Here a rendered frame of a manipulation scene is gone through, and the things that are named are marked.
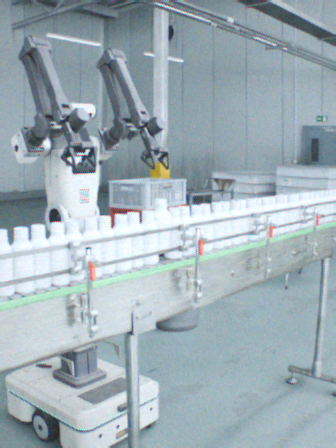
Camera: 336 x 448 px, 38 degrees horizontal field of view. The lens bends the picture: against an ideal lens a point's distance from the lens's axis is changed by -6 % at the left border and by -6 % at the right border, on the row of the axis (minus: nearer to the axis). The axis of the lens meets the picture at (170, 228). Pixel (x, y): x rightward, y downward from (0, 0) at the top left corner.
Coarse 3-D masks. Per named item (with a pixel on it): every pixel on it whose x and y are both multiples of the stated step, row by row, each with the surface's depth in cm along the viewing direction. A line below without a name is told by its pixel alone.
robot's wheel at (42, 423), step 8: (32, 416) 229; (40, 416) 224; (48, 416) 223; (32, 424) 230; (40, 424) 225; (48, 424) 221; (56, 424) 223; (40, 432) 226; (48, 432) 222; (56, 432) 223; (48, 440) 223
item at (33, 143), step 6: (24, 132) 205; (30, 132) 203; (24, 138) 205; (30, 138) 203; (36, 138) 203; (42, 138) 204; (30, 144) 205; (36, 144) 205; (42, 144) 210; (30, 150) 204; (36, 150) 206; (42, 150) 209
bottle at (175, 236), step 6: (168, 210) 169; (174, 210) 167; (174, 216) 168; (174, 222) 167; (180, 222) 168; (174, 234) 167; (180, 234) 168; (174, 240) 168; (180, 240) 168; (174, 246) 168; (168, 252) 168; (174, 252) 168; (180, 252) 169; (168, 258) 169; (174, 258) 168; (180, 258) 170
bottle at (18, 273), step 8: (16, 232) 123; (24, 232) 123; (16, 240) 123; (24, 240) 124; (16, 248) 122; (24, 248) 123; (32, 248) 125; (24, 256) 123; (32, 256) 125; (16, 264) 123; (24, 264) 123; (32, 264) 125; (16, 272) 123; (24, 272) 123; (32, 272) 125; (16, 288) 124; (24, 288) 124; (32, 288) 126
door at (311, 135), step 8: (304, 128) 1203; (312, 128) 1190; (320, 128) 1176; (328, 128) 1162; (304, 136) 1206; (312, 136) 1193; (320, 136) 1179; (328, 136) 1165; (304, 144) 1209; (312, 144) 1195; (320, 144) 1181; (328, 144) 1167; (304, 152) 1212; (312, 152) 1198; (320, 152) 1184; (328, 152) 1170; (304, 160) 1214; (312, 160) 1201; (320, 160) 1187; (328, 160) 1173
